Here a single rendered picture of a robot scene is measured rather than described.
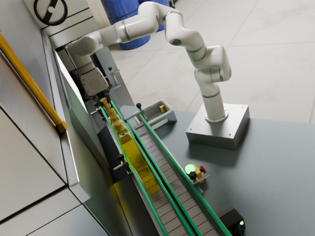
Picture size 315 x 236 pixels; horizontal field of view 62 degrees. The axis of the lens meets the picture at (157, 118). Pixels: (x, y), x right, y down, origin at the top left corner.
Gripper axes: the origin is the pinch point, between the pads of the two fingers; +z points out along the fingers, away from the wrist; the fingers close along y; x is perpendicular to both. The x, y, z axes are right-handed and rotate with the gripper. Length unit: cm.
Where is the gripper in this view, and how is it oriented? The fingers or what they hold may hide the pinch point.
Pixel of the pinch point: (104, 101)
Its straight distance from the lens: 124.3
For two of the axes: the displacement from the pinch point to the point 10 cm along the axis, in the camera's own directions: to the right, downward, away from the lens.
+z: 4.0, 8.5, 3.5
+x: -2.9, -2.5, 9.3
